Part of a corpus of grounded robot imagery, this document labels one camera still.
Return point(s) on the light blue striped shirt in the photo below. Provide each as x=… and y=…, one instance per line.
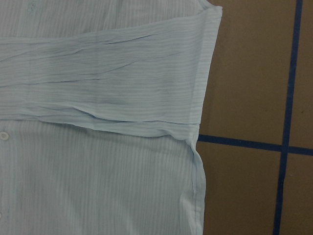
x=100, y=110

